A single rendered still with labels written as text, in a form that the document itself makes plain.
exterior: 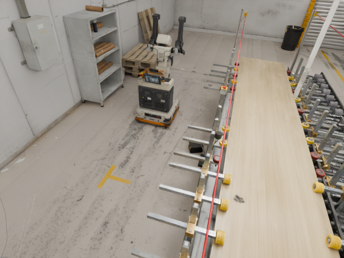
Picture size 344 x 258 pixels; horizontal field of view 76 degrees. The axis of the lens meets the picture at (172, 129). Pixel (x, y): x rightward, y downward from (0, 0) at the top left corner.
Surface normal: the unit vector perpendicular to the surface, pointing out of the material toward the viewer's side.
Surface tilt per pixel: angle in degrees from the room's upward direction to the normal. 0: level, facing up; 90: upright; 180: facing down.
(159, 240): 0
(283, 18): 90
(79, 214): 0
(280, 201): 0
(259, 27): 90
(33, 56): 90
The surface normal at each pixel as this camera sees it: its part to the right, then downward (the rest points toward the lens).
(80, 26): -0.29, 0.58
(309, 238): 0.05, -0.79
